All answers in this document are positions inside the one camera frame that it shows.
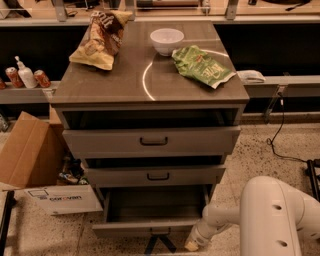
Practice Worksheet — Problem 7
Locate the grey bottom drawer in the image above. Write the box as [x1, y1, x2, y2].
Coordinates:
[92, 185, 211, 237]

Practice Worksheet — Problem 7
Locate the white pump bottle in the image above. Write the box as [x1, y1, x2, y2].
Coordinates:
[15, 56, 37, 89]

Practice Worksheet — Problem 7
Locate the grey drawer cabinet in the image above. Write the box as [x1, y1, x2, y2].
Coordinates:
[49, 20, 250, 201]

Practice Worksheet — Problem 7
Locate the grey drawer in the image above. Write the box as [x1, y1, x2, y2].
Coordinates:
[63, 126, 240, 159]
[85, 165, 225, 187]
[92, 185, 211, 237]

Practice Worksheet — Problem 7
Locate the red soda can left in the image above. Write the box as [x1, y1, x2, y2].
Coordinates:
[5, 67, 24, 88]

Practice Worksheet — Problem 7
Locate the grey top drawer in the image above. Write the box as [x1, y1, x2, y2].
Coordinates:
[63, 126, 240, 159]

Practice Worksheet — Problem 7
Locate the brown yellow chip bag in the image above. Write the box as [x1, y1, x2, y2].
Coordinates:
[69, 10, 132, 71]

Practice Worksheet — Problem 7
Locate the white bowl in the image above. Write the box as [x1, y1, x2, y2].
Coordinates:
[150, 28, 184, 56]

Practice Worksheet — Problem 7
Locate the grey middle drawer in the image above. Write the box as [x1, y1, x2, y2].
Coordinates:
[85, 165, 225, 187]

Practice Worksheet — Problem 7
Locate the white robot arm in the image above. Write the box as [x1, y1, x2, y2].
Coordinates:
[185, 176, 320, 256]

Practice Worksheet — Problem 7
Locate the red soda can right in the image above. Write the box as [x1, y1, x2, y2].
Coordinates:
[34, 70, 51, 88]

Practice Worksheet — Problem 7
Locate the brown cardboard box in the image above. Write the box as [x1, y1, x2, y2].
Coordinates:
[0, 112, 65, 188]

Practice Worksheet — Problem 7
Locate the white folded cloth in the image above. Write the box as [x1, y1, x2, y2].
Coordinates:
[237, 70, 266, 83]

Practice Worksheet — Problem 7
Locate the black pole left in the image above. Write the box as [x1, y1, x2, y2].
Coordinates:
[0, 191, 16, 256]

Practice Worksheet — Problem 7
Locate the red soda can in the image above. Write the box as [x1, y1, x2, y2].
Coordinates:
[5, 67, 24, 88]
[34, 70, 51, 88]

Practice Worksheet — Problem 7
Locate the grey metal shelf rail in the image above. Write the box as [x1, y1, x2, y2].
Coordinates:
[0, 81, 59, 104]

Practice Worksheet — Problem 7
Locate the green chip bag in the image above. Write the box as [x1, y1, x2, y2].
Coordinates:
[172, 45, 236, 89]

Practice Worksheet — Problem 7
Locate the black cable on floor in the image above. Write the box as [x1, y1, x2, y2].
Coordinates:
[265, 96, 309, 164]

